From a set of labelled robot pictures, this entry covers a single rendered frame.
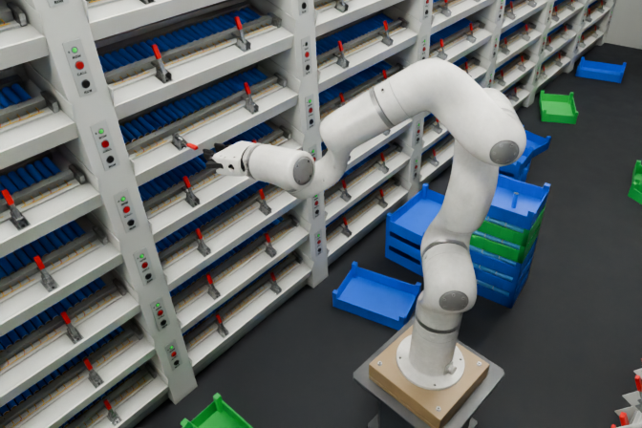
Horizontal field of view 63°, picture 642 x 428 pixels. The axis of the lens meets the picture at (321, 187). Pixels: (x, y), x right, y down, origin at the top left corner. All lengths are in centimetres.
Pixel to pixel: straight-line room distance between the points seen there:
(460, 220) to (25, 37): 97
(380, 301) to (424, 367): 70
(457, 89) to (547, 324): 137
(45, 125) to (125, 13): 30
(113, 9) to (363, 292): 145
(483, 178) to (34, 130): 96
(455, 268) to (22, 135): 99
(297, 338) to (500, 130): 131
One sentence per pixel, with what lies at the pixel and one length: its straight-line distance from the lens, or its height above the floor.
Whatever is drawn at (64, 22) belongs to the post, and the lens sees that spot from 124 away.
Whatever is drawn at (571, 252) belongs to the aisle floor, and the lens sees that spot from 257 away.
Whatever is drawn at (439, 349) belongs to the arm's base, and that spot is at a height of 46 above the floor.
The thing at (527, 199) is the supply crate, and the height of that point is 40.
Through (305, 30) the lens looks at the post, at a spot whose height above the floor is 108.
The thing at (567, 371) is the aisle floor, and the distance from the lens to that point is 211.
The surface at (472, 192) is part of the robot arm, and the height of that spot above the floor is 95.
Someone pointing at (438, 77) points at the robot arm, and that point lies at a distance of 102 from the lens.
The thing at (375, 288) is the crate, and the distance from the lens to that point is 222.
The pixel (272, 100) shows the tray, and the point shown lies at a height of 89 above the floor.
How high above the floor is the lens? 160
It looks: 35 degrees down
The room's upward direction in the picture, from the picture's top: 3 degrees counter-clockwise
